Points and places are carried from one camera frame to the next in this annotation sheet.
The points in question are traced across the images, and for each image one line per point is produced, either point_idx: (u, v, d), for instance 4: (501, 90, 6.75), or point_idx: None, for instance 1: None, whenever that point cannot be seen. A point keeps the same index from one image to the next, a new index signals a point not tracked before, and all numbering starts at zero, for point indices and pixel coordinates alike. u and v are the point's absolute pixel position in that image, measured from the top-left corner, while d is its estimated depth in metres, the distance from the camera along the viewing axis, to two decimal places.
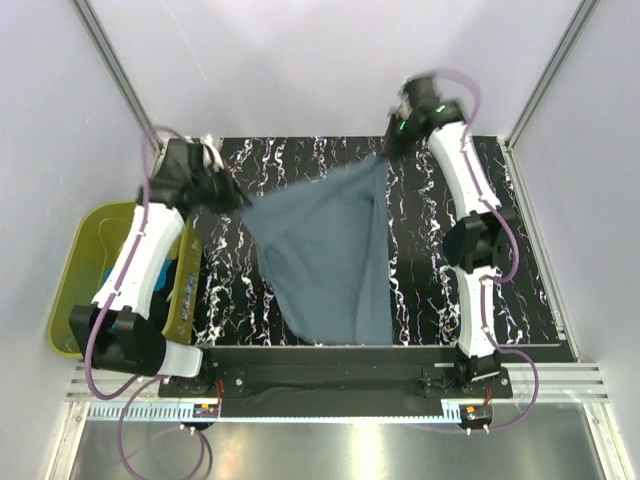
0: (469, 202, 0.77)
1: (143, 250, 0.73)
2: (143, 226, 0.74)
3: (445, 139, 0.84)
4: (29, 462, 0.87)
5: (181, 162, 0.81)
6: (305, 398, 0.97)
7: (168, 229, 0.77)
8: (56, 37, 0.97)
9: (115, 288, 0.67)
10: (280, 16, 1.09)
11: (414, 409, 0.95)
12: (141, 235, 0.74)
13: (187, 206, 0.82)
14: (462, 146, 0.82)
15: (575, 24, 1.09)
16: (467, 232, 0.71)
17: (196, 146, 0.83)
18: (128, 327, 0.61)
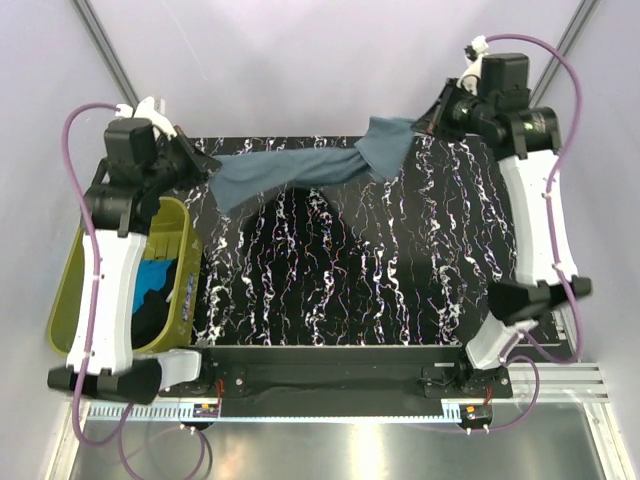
0: (540, 265, 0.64)
1: (106, 295, 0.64)
2: (98, 267, 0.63)
3: (527, 170, 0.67)
4: (29, 462, 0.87)
5: (127, 158, 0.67)
6: (305, 398, 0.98)
7: (130, 256, 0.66)
8: (56, 36, 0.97)
9: (88, 350, 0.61)
10: (280, 16, 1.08)
11: (414, 409, 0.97)
12: (98, 278, 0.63)
13: (146, 213, 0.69)
14: (547, 190, 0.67)
15: (574, 26, 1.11)
16: (528, 303, 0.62)
17: (139, 132, 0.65)
18: (114, 388, 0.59)
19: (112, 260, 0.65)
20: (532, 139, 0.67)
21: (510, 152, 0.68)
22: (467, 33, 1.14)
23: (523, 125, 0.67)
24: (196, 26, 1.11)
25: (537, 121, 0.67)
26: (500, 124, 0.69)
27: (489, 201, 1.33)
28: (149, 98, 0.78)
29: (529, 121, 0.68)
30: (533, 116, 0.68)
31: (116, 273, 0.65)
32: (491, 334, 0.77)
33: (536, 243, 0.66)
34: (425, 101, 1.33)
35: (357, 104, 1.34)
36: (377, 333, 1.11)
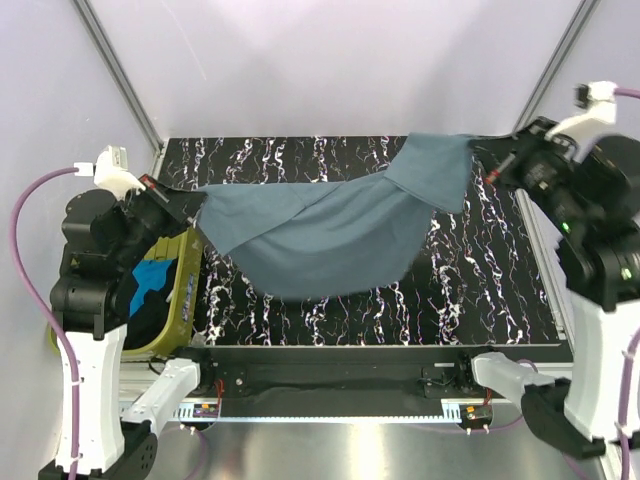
0: (601, 420, 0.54)
1: (88, 398, 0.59)
2: (75, 372, 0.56)
3: (611, 321, 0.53)
4: (28, 462, 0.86)
5: (91, 248, 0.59)
6: (305, 398, 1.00)
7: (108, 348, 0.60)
8: (57, 36, 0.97)
9: (74, 453, 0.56)
10: (280, 15, 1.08)
11: (414, 409, 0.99)
12: (77, 382, 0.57)
13: (124, 307, 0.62)
14: (629, 349, 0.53)
15: (574, 26, 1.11)
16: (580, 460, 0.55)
17: (102, 218, 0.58)
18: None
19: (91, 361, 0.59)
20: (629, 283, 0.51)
21: (595, 291, 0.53)
22: (467, 32, 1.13)
23: (618, 268, 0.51)
24: (197, 25, 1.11)
25: (637, 265, 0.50)
26: (585, 257, 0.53)
27: (489, 201, 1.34)
28: (109, 148, 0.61)
29: (630, 260, 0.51)
30: (635, 258, 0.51)
31: (95, 372, 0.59)
32: (507, 388, 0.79)
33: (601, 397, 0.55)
34: (425, 101, 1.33)
35: (357, 104, 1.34)
36: (377, 333, 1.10)
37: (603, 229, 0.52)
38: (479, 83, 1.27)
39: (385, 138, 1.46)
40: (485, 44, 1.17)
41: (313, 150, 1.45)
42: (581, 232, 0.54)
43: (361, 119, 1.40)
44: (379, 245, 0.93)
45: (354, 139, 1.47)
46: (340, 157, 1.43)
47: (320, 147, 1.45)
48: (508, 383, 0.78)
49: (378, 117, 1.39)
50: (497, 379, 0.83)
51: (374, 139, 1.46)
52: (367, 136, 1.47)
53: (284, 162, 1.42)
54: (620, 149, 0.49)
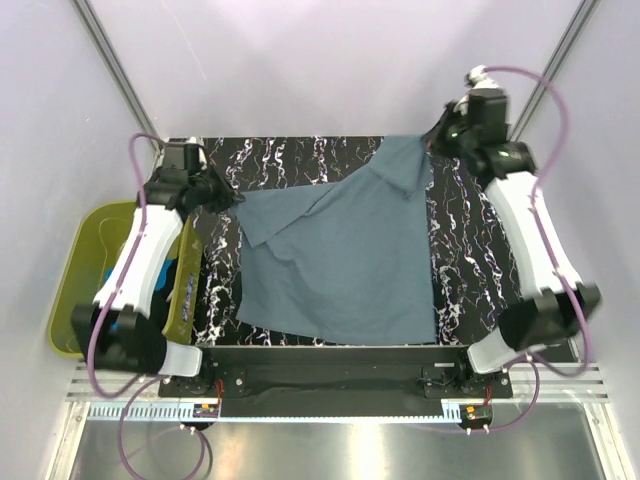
0: (541, 275, 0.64)
1: (142, 252, 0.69)
2: (143, 226, 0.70)
3: (509, 190, 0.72)
4: (29, 462, 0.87)
5: (178, 165, 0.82)
6: (305, 399, 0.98)
7: (169, 226, 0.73)
8: (57, 37, 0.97)
9: (117, 287, 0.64)
10: (280, 16, 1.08)
11: (414, 409, 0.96)
12: (141, 235, 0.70)
13: (187, 210, 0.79)
14: (532, 204, 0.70)
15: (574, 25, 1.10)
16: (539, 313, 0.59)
17: (191, 147, 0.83)
18: (131, 326, 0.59)
19: (156, 224, 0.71)
20: (508, 165, 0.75)
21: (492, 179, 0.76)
22: (467, 33, 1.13)
23: (499, 155, 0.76)
24: (197, 26, 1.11)
25: (511, 151, 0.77)
26: (481, 158, 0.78)
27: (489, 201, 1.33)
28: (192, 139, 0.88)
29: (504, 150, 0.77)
30: (509, 147, 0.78)
31: (156, 233, 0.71)
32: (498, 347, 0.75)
33: (533, 254, 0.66)
34: (425, 101, 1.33)
35: (358, 104, 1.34)
36: None
37: (487, 141, 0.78)
38: None
39: (385, 138, 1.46)
40: (485, 44, 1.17)
41: (313, 150, 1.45)
42: (475, 145, 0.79)
43: (361, 119, 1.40)
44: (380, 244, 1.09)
45: (354, 139, 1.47)
46: (340, 157, 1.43)
47: (320, 147, 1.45)
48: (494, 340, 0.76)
49: (378, 116, 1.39)
50: (487, 349, 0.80)
51: (374, 139, 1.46)
52: (367, 136, 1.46)
53: (284, 162, 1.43)
54: (491, 92, 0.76)
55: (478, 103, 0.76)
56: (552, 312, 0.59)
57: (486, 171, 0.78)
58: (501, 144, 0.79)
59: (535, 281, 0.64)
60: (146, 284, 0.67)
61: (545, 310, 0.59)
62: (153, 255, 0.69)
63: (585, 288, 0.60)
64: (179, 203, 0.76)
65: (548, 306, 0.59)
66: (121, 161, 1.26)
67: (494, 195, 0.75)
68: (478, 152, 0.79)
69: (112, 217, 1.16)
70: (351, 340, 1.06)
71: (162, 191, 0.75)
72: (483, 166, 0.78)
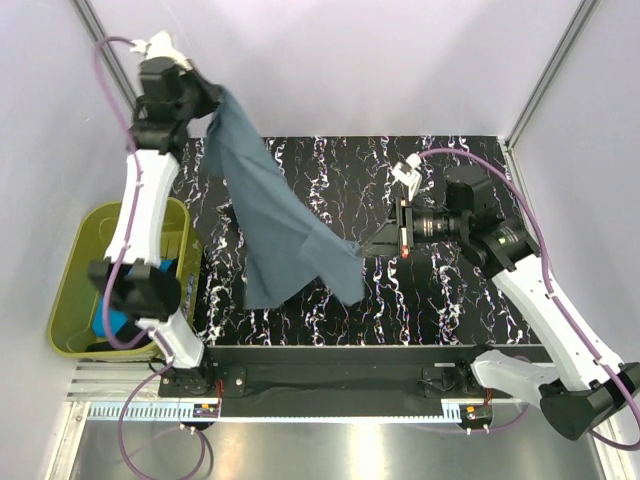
0: (584, 369, 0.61)
1: (145, 200, 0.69)
2: (139, 175, 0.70)
3: (519, 279, 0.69)
4: (29, 462, 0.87)
5: (160, 98, 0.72)
6: (305, 398, 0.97)
7: (167, 168, 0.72)
8: (56, 36, 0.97)
9: (125, 242, 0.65)
10: (280, 16, 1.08)
11: (414, 409, 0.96)
12: (140, 185, 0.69)
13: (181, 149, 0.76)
14: (549, 290, 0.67)
15: (575, 25, 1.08)
16: (593, 415, 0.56)
17: (167, 75, 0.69)
18: (147, 276, 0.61)
19: (152, 170, 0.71)
20: (511, 251, 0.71)
21: (497, 267, 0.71)
22: (467, 34, 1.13)
23: (498, 242, 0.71)
24: (196, 25, 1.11)
25: (509, 236, 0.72)
26: (479, 246, 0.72)
27: None
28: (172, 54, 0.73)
29: (504, 236, 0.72)
30: (504, 231, 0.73)
31: (155, 179, 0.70)
32: (517, 380, 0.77)
33: (567, 347, 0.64)
34: (424, 102, 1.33)
35: (357, 104, 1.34)
36: (377, 333, 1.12)
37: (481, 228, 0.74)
38: (478, 83, 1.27)
39: (385, 138, 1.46)
40: (484, 45, 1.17)
41: (313, 150, 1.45)
42: (467, 233, 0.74)
43: (361, 118, 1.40)
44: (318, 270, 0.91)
45: (354, 139, 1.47)
46: (340, 158, 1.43)
47: (320, 147, 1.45)
48: (515, 381, 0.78)
49: (378, 116, 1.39)
50: (504, 375, 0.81)
51: (374, 139, 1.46)
52: (367, 136, 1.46)
53: (284, 162, 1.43)
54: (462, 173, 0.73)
55: (462, 189, 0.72)
56: (607, 404, 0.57)
57: (489, 261, 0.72)
58: (494, 227, 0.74)
59: (579, 376, 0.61)
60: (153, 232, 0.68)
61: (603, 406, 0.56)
62: (157, 201, 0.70)
63: (630, 370, 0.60)
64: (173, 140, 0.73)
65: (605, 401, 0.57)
66: (121, 161, 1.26)
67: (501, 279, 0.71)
68: (475, 242, 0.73)
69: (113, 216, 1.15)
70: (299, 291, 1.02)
71: (153, 131, 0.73)
72: (485, 256, 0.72)
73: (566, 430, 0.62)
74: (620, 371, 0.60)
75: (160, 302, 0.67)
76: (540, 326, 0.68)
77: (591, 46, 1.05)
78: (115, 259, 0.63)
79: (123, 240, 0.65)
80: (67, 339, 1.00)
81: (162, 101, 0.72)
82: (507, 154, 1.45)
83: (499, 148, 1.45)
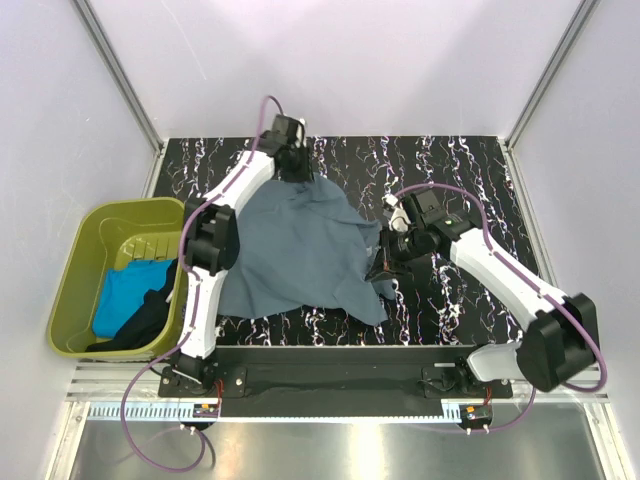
0: (529, 302, 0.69)
1: (243, 177, 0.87)
2: (249, 161, 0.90)
3: (466, 246, 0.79)
4: (29, 463, 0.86)
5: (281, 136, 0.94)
6: (305, 398, 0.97)
7: (267, 170, 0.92)
8: (56, 37, 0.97)
9: (221, 192, 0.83)
10: (281, 16, 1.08)
11: (414, 410, 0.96)
12: (245, 166, 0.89)
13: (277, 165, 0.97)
14: (490, 249, 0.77)
15: (575, 25, 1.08)
16: (543, 337, 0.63)
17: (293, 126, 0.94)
18: (225, 219, 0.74)
19: (258, 164, 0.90)
20: (458, 229, 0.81)
21: (449, 244, 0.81)
22: (467, 34, 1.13)
23: (445, 224, 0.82)
24: (197, 26, 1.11)
25: (454, 218, 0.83)
26: (433, 233, 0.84)
27: (489, 201, 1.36)
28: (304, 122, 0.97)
29: (448, 218, 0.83)
30: (451, 216, 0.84)
31: (257, 167, 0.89)
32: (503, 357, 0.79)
33: (516, 290, 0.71)
34: (425, 102, 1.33)
35: (358, 104, 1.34)
36: (377, 333, 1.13)
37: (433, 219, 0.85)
38: (478, 83, 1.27)
39: (385, 138, 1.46)
40: (485, 45, 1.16)
41: (313, 150, 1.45)
42: (422, 225, 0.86)
43: (361, 118, 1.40)
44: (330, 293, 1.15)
45: (354, 139, 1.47)
46: (340, 157, 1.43)
47: (320, 147, 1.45)
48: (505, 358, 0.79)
49: (379, 117, 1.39)
50: (491, 355, 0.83)
51: (374, 139, 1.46)
52: (367, 136, 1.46)
53: None
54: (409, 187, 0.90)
55: (409, 198, 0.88)
56: (558, 331, 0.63)
57: (442, 244, 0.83)
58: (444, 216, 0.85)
59: (526, 309, 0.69)
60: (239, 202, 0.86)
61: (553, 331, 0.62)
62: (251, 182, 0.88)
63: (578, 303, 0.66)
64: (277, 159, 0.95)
65: (555, 327, 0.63)
66: (121, 161, 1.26)
67: (458, 257, 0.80)
68: (428, 228, 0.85)
69: (112, 216, 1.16)
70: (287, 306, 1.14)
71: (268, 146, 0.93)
72: (438, 239, 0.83)
73: (540, 374, 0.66)
74: (563, 301, 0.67)
75: (222, 251, 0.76)
76: (493, 283, 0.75)
77: (591, 47, 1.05)
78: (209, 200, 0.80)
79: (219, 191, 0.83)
80: (67, 339, 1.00)
81: (280, 137, 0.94)
82: (507, 154, 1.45)
83: (499, 148, 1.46)
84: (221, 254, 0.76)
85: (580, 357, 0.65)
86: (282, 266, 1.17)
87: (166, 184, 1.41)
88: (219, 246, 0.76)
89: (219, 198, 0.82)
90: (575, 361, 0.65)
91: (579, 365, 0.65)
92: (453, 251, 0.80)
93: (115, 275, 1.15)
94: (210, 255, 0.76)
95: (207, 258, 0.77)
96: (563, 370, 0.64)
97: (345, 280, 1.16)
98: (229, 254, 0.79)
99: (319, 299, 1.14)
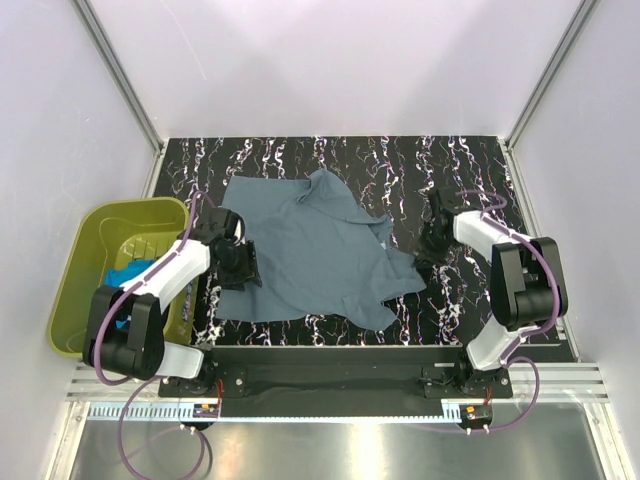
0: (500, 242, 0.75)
1: (172, 264, 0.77)
2: (181, 246, 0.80)
3: (466, 218, 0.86)
4: (29, 463, 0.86)
5: (218, 224, 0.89)
6: (305, 398, 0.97)
7: (201, 260, 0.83)
8: (57, 39, 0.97)
9: (144, 278, 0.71)
10: (280, 17, 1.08)
11: (414, 409, 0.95)
12: (176, 252, 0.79)
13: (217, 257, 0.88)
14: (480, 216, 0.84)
15: (575, 25, 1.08)
16: (501, 259, 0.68)
17: (231, 215, 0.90)
18: (146, 309, 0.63)
19: (192, 250, 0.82)
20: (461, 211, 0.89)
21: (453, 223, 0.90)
22: (467, 35, 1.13)
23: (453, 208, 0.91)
24: (197, 27, 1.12)
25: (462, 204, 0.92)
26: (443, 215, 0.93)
27: (489, 201, 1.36)
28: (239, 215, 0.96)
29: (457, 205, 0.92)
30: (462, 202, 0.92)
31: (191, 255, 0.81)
32: (495, 336, 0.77)
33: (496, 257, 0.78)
34: (424, 102, 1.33)
35: (357, 105, 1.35)
36: (377, 333, 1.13)
37: (447, 204, 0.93)
38: (477, 83, 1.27)
39: (385, 138, 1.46)
40: (485, 45, 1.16)
41: (314, 150, 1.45)
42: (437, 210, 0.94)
43: (361, 118, 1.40)
44: (339, 296, 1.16)
45: (354, 139, 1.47)
46: (340, 158, 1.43)
47: (320, 147, 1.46)
48: (494, 335, 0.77)
49: (379, 117, 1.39)
50: (485, 339, 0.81)
51: (374, 139, 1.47)
52: (367, 136, 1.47)
53: (284, 162, 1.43)
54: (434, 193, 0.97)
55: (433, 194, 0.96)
56: (515, 257, 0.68)
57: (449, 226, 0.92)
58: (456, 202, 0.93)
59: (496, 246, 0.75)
60: (165, 290, 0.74)
61: (511, 255, 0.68)
62: (179, 271, 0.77)
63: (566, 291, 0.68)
64: (213, 251, 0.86)
65: (513, 252, 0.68)
66: (121, 161, 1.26)
67: (460, 231, 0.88)
68: (441, 212, 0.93)
69: (111, 217, 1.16)
70: (295, 310, 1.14)
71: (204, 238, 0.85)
72: (447, 222, 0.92)
73: (502, 312, 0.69)
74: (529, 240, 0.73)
75: (139, 354, 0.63)
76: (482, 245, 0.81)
77: (591, 46, 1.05)
78: (128, 288, 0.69)
79: (143, 276, 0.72)
80: (68, 339, 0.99)
81: (218, 226, 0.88)
82: (507, 154, 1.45)
83: (499, 148, 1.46)
84: (138, 358, 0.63)
85: (544, 298, 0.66)
86: (290, 272, 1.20)
87: (166, 184, 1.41)
88: (136, 347, 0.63)
89: (140, 285, 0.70)
90: (538, 298, 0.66)
91: (542, 307, 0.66)
92: (456, 225, 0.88)
93: (115, 275, 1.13)
94: (124, 358, 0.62)
95: (121, 364, 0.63)
96: (524, 303, 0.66)
97: (355, 283, 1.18)
98: (152, 350, 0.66)
99: (326, 303, 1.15)
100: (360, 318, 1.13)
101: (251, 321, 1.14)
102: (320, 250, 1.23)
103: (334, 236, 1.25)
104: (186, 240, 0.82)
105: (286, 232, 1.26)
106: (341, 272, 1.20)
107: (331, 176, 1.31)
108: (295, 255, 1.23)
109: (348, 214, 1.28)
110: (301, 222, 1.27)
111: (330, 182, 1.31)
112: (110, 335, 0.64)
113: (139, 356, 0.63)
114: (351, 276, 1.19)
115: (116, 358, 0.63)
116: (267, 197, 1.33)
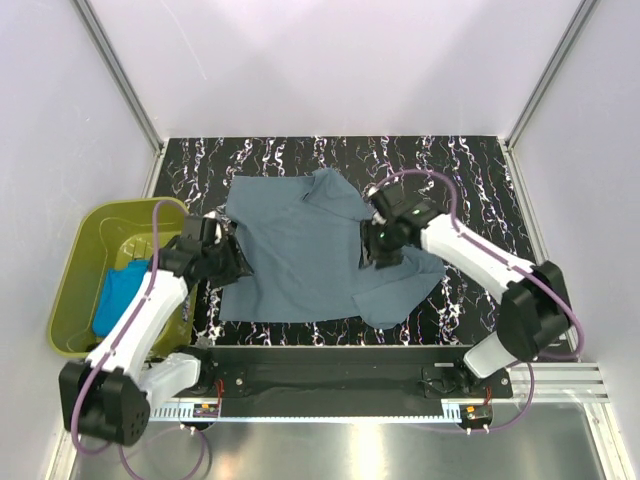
0: (499, 275, 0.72)
1: (141, 316, 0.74)
2: (149, 290, 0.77)
3: (435, 234, 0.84)
4: (29, 463, 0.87)
5: (195, 235, 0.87)
6: (304, 398, 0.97)
7: (177, 292, 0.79)
8: (57, 39, 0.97)
9: (111, 348, 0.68)
10: (280, 16, 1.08)
11: (414, 409, 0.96)
12: (146, 297, 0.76)
13: (194, 277, 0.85)
14: (456, 230, 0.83)
15: (575, 25, 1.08)
16: (517, 307, 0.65)
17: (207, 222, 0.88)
18: (117, 390, 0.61)
19: (162, 289, 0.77)
20: (425, 218, 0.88)
21: (419, 233, 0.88)
22: (467, 35, 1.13)
23: (411, 214, 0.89)
24: (197, 27, 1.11)
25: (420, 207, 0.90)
26: (403, 223, 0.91)
27: (489, 201, 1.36)
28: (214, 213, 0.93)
29: (415, 208, 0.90)
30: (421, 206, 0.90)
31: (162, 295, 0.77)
32: (503, 357, 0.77)
33: (483, 263, 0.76)
34: (424, 102, 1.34)
35: (357, 105, 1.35)
36: (377, 333, 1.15)
37: (405, 211, 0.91)
38: (478, 83, 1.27)
39: (385, 138, 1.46)
40: (485, 45, 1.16)
41: (313, 150, 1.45)
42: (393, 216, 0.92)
43: (360, 118, 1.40)
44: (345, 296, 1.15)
45: (354, 139, 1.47)
46: (340, 157, 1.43)
47: (320, 147, 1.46)
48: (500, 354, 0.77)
49: (379, 117, 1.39)
50: (488, 352, 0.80)
51: (374, 139, 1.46)
52: (367, 136, 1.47)
53: (284, 162, 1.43)
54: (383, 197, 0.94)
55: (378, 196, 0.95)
56: (530, 299, 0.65)
57: (413, 233, 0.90)
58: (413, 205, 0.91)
59: (497, 281, 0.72)
60: (138, 352, 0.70)
61: (525, 300, 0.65)
62: (151, 320, 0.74)
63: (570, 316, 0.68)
64: (188, 273, 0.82)
65: (527, 295, 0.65)
66: (121, 161, 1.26)
67: (429, 244, 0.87)
68: (398, 219, 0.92)
69: (111, 217, 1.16)
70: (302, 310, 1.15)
71: (175, 257, 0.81)
72: (409, 229, 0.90)
73: (519, 348, 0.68)
74: (531, 270, 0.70)
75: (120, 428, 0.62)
76: (466, 264, 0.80)
77: (590, 46, 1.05)
78: (95, 364, 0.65)
79: (110, 346, 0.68)
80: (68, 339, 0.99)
81: (196, 237, 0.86)
82: (507, 154, 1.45)
83: (499, 148, 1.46)
84: (121, 431, 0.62)
85: (557, 322, 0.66)
86: (295, 272, 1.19)
87: (166, 184, 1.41)
88: (116, 423, 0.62)
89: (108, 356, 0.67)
90: (553, 327, 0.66)
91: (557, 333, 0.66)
92: (425, 241, 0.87)
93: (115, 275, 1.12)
94: (107, 432, 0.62)
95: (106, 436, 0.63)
96: (541, 336, 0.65)
97: (361, 282, 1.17)
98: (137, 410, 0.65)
99: (332, 303, 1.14)
100: (369, 316, 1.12)
101: (252, 321, 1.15)
102: (325, 250, 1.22)
103: (338, 235, 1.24)
104: (155, 271, 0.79)
105: (290, 232, 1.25)
106: (346, 271, 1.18)
107: (330, 176, 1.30)
108: (299, 255, 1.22)
109: (352, 212, 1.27)
110: (305, 221, 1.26)
111: (334, 179, 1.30)
112: (89, 408, 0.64)
113: (121, 429, 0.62)
114: (359, 275, 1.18)
115: (99, 431, 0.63)
116: (268, 196, 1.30)
